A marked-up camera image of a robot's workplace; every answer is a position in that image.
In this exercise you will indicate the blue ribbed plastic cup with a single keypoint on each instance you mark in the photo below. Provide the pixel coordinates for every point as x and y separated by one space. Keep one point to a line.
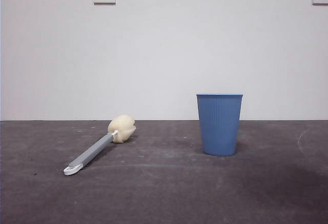
219 126

